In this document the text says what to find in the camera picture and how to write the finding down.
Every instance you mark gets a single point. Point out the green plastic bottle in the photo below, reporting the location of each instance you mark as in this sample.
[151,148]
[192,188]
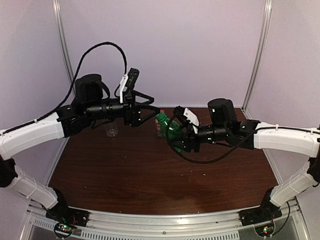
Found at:
[168,128]

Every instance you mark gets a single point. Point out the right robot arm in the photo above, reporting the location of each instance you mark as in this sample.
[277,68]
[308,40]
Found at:
[251,134]

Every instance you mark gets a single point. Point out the right aluminium frame post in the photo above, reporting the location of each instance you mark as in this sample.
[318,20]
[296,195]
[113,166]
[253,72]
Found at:
[264,31]

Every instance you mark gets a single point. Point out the clear bottle white cap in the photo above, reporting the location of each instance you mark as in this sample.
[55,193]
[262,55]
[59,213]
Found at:
[111,129]

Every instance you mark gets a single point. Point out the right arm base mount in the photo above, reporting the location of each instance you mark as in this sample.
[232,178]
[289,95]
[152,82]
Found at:
[267,211]

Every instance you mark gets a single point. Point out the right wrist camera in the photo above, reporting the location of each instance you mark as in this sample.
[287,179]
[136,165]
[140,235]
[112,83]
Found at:
[187,118]

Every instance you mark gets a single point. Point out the left aluminium frame post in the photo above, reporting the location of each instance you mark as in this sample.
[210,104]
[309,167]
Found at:
[62,38]

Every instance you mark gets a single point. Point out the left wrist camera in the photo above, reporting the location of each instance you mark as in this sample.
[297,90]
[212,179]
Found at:
[127,83]

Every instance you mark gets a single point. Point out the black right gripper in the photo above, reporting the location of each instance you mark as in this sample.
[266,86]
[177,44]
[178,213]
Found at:
[189,140]

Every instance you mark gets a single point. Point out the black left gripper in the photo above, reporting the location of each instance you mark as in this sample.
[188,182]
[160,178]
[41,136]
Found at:
[132,116]

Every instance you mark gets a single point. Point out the clear bottle red label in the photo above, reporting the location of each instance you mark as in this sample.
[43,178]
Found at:
[159,119]

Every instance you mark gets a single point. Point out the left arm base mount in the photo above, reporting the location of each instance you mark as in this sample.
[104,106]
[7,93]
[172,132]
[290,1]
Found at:
[67,212]

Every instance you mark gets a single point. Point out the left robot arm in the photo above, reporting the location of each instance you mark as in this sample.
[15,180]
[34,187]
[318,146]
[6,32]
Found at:
[88,106]

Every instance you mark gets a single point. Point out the aluminium front rail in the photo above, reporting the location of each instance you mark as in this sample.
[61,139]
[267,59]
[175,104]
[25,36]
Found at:
[223,225]

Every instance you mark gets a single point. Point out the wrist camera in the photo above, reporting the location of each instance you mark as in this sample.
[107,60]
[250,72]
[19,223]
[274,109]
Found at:
[127,83]
[187,118]

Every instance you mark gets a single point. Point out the aluminium frame post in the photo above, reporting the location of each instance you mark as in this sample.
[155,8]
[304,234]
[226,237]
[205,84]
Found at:
[264,31]
[62,38]

